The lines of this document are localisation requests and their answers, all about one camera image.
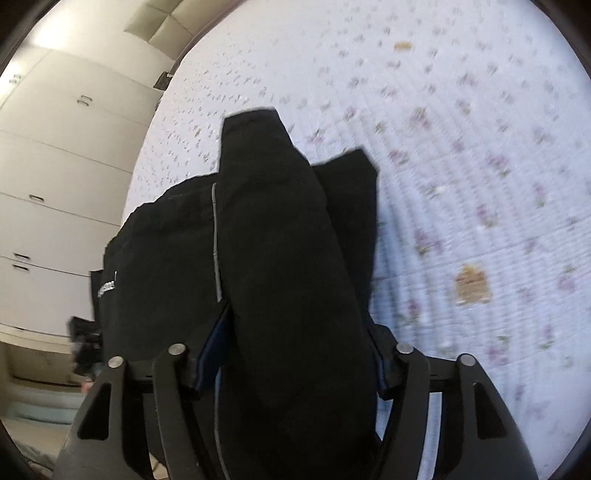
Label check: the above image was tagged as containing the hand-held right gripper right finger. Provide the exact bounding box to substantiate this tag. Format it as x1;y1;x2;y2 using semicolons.
368;323;540;480

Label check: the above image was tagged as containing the padded beige headboard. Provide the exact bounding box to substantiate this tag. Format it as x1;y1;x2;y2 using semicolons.
127;0;243;58

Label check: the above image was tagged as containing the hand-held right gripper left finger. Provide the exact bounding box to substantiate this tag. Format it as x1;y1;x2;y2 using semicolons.
51;300;234;480

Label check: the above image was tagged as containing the white wardrobe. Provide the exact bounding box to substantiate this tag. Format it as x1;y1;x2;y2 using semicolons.
0;46;164;340

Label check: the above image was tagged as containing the black hooded jacket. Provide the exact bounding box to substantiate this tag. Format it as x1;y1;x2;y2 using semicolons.
90;107;391;480

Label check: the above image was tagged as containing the white floral bed sheet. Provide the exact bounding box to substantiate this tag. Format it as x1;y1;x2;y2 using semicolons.
121;0;587;480

